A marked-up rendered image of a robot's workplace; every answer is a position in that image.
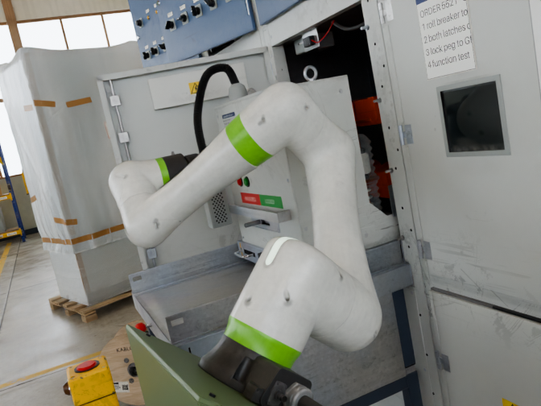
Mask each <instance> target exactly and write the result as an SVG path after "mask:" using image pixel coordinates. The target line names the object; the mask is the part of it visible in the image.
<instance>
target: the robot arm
mask: <svg viewBox="0 0 541 406"><path fill-rule="evenodd" d="M285 147H287V148H288V149H289V150H290V151H291V152H292V153H293V154H294V155H295V156H296V157H297V158H298V159H299V161H300V162H301V163H302V164H303V166H304V169H305V173H306V177H307V182H308V190H309V195H310V201H311V207H312V224H313V240H314V246H311V245H309V244H307V243H305V242H302V241H300V240H297V239H294V238H288V237H275V238H272V239H271V240H270V241H269V242H268V243H267V244H266V246H265V248H264V250H263V251H262V253H261V255H260V257H259V259H258V261H257V263H256V264H255V266H254V269H253V271H252V272H251V274H250V277H249V279H248V280H247V282H246V285H245V287H244V288H243V290H242V292H241V294H240V296H239V298H238V300H237V303H236V304H235V305H234V307H233V310H232V312H231V314H230V315H229V320H228V324H227V326H226V329H225V332H224V334H223V335H222V337H221V339H220V341H219V342H218V343H217V344H216V345H215V346H214V347H213V348H212V349H211V350H210V351H209V352H208V353H207V354H205V355H204V356H202V357H201V359H200V361H199V363H198V366H199V367H200V368H201V369H202V370H203V371H205V372H206V373H208V374H209V375H211V376H212V377H213V378H215V379H217V380H218V381H220V382H222V383H223V384H225V385H227V386H228V387H231V388H232V389H233V390H235V391H237V392H240V393H242V394H243V395H244V396H245V397H246V398H247V399H249V400H251V401H253V402H255V403H257V404H261V405H262V406H323V405H321V404H319V403H317V402H316V401H314V399H313V394H312V391H311V388H312V382H311V381H310V380H308V379H306V378H304V377H303V376H301V375H299V374H297V373H296V372H294V371H293V370H291V367H292V365H293V364H294V362H295V361H296V359H297V358H298V357H299V356H300V355H301V353H302V351H303V349H304V347H305V345H306V343H307V341H308V339H309V337H311V338H314V339H316V340H317V341H319V342H321V343H323V344H325V345H326V346H328V347H330V348H332V349H334V350H338V351H341V352H353V351H357V350H361V349H363V348H365V347H366V346H368V345H369V344H370V343H371V342H372V341H373V340H374V339H375V338H376V337H377V335H378V332H379V330H380V328H381V324H382V310H381V306H380V304H379V301H378V297H377V293H376V291H375V288H374V283H373V280H372V277H371V274H370V269H369V265H368V261H367V258H366V254H365V248H364V243H363V239H362V234H361V225H360V220H359V213H358V206H357V186H356V156H357V152H356V147H355V144H354V142H353V140H352V138H351V137H350V136H349V134H348V133H346V132H345V131H344V130H342V129H341V128H340V127H339V126H338V125H337V124H335V123H334V122H333V121H332V120H331V119H330V118H328V117H327V116H326V115H325V114H324V113H323V112H322V110H321V109H320V108H319V106H318V105H317V104H316V103H315V102H314V101H313V99H312V98H311V96H310V95H309V94H308V92H307V91H306V90H305V89H304V88H302V87H301V86H300V85H297V84H295V83H292V82H287V81H283V82H278V83H275V84H273V85H271V86H269V87H268V88H267V89H265V90H264V91H263V92H262V93H261V94H259V95H258V96H257V97H256V98H255V99H254V100H253V101H252V102H251V103H250V104H249V105H248V106H247V107H246V108H245V109H244V110H243V111H242V112H241V113H240V114H239V115H237V116H236V117H235V118H234V119H233V120H232V121H231V122H230V123H229V124H228V125H227V126H226V127H225V128H224V129H223V130H222V131H221V132H220V133H219V134H218V135H217V137H216V138H215V139H214V140H213V141H212V142H211V143H210V144H209V145H208V146H207V147H206V148H205V149H204V150H203V151H202V152H201V153H200V154H199V155H198V154H197V153H195V154H191V155H185V156H184V155H182V154H181V153H179V154H175V153H174V152H173V151H172V152H171V155H168V156H164V157H160V158H156V159H148V160H129V161H125V162H122V163H120V164H118V165H117V166H116V167H115V168H114V169H113V171H112V172H111V173H110V176H109V189H110V192H111V193H112V195H113V197H114V200H115V201H116V203H117V205H118V208H119V210H120V213H121V215H122V221H123V225H124V228H125V232H126V235H127V237H128V239H129V240H130V241H131V242H132V243H133V244H135V245H137V246H139V247H145V248H149V247H156V246H158V245H159V244H161V243H162V242H163V241H164V240H165V239H166V238H167V237H168V236H169V235H170V234H171V233H172V232H173V231H174V230H175V229H176V228H177V227H178V226H179V225H180V224H181V223H182V222H183V221H184V220H186V219H187V218H188V217H189V216H190V215H192V214H193V213H194V212H195V211H197V210H198V209H199V208H200V207H201V206H202V205H203V204H205V203H206V202H207V201H209V200H210V199H211V198H213V197H214V196H216V195H217V194H218V193H219V192H220V191H222V190H223V189H225V188H227V187H228V186H229V185H231V184H232V183H233V182H235V181H236V180H238V179H240V178H242V177H243V176H244V175H246V174H248V173H249V172H252V171H253V170H254V169H256V168H258V166H259V165H261V164H263V163H264V162H265V161H267V160H268V159H269V158H271V157H272V156H273V155H275V154H277V153H278V152H279V151H281V150H282V149H284V148H285Z"/></svg>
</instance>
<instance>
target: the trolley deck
mask: <svg viewBox="0 0 541 406"><path fill-rule="evenodd" d="M255 264H256V263H253V262H251V261H249V262H247V263H243V264H239V265H237V266H234V267H229V268H226V269H224V270H221V271H216V272H214V273H211V274H207V275H203V276H201V277H197V278H195V279H192V280H187V281H184V282H182V283H179V284H174V285H172V286H169V287H165V288H161V289H159V290H155V291H153V292H148V293H145V294H142V295H140V296H134V295H133V293H132V292H131V293H132V297H133V300H134V306H135V308H136V309H137V311H138V313H139V314H140V315H141V317H142V319H143V320H144V321H145V322H146V323H147V325H148V324H150V323H151V325H152V327H149V328H150V329H151V331H152V333H153V334H154V335H155V336H156V337H157V338H159V339H161V340H163V341H165V342H168V343H170V342H169V341H168V339H169V338H170V336H169V333H168V329H167V322H166V319H165V317H167V316H170V315H172V314H175V313H179V312H182V311H184V310H187V309H192V308H195V307H197V306H200V305H204V304H207V303H209V302H212V301H215V300H219V299H221V298H224V297H227V296H231V295H233V294H236V293H239V292H241V291H242V290H243V288H244V287H245V285H246V282H247V280H248V279H249V277H250V274H251V272H252V271H253V269H254V266H255ZM371 277H372V280H373V283H374V288H375V291H376V293H377V297H378V298H379V297H381V296H385V295H387V294H390V293H392V292H396V291H398V290H400V289H403V288H406V287H409V286H411V285H413V279H412V274H411V265H410V264H408V265H406V264H403V265H400V266H397V267H393V268H391V269H389V270H386V271H382V272H379V273H377V274H374V275H372V276H371ZM183 322H184V321H183V318H182V317H181V318H179V319H176V320H174V321H171V325H172V326H174V325H178V324H180V323H183ZM225 329H226V327H224V328H221V329H217V330H214V331H213V332H210V333H206V334H203V335H200V336H198V337H196V338H192V339H189V340H187V341H184V342H181V343H178V344H175V345H173V346H177V347H179V348H180V349H182V350H185V351H187V352H189V353H191V354H194V355H196V356H198V357H200V358H201V357H202V356H204V355H205V354H207V353H208V352H209V351H210V350H211V349H212V348H213V347H214V346H215V345H216V344H217V343H218V342H219V341H220V339H221V337H222V335H223V334H224V332H225ZM170 344H171V343H170Z"/></svg>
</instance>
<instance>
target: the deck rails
mask: <svg viewBox="0 0 541 406"><path fill-rule="evenodd" d="M235 251H239V249H238V244H237V243H234V244H232V245H229V246H224V247H221V248H218V249H215V250H212V251H207V252H205V253H201V254H198V255H193V256H190V257H187V258H185V259H180V260H176V261H174V262H170V263H165V264H163V265H160V266H157V267H152V268H149V269H146V270H143V271H138V272H135V273H132V274H129V275H128V276H129V280H130V286H131V289H132V293H133V295H134V296H140V295H142V294H145V293H148V292H153V291H155V290H159V289H161V288H165V287H169V286H172V285H174V284H179V283H182V282H184V281H187V280H192V279H195V278H197V277H201V276H205V275H207V274H211V273H214V272H216V271H221V270H224V269H226V268H229V267H234V266H237V265H239V264H243V263H247V262H249V260H247V259H243V258H240V257H237V256H236V255H234V254H233V253H234V252H235ZM365 254H366V258H367V261H368V265H369V269H370V274H371V275H374V274H377V273H379V272H382V271H386V270H389V269H391V268H393V267H397V266H400V265H403V264H404V263H403V258H402V253H401V248H400V243H399V241H395V242H391V243H388V244H386V245H382V246H378V247H375V248H373V249H370V250H367V251H365ZM136 276H141V277H142V279H141V280H136V281H133V277H136ZM240 294H241V292H239V293H236V294H233V295H231V296H227V297H224V298H221V299H219V300H215V301H212V302H209V303H207V304H203V305H200V306H197V307H195V308H192V309H187V310H184V311H182V312H179V313H175V314H172V315H170V316H167V317H165V319H166V322H167V329H168V333H169V336H170V338H169V339H168V341H169V342H170V343H171V344H172V345H175V344H178V343H181V342H184V341H187V340H189V339H192V338H196V337H198V336H200V335H203V334H207V333H210V332H213V331H214V330H217V329H221V328H224V327H226V326H227V324H228V320H229V315H230V314H231V312H232V310H233V307H234V305H235V304H236V303H237V300H238V298H239V296H240ZM181 317H182V318H183V321H184V322H183V323H180V324H178V325H174V326H172V325H171V321H174V320H176V319H179V318H181Z"/></svg>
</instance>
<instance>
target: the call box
mask: <svg viewBox="0 0 541 406"><path fill-rule="evenodd" d="M90 360H94V361H96V362H97V364H96V365H95V366H94V367H92V368H89V369H88V370H85V371H78V370H77V367H78V366H79V365H80V364H81V363H82V362H81V363H78V364H76V365H73V366H70V367H68V368H67V370H66V371H67V376H68V385H69V388H70V391H71V394H72V399H73V403H74V405H75V406H119V403H118V398H117V394H116V391H115V387H114V382H113V379H112V375H111V372H110V369H109V365H108V363H107V360H106V357H105V356H104V355H102V356H100V357H97V358H93V359H90Z"/></svg>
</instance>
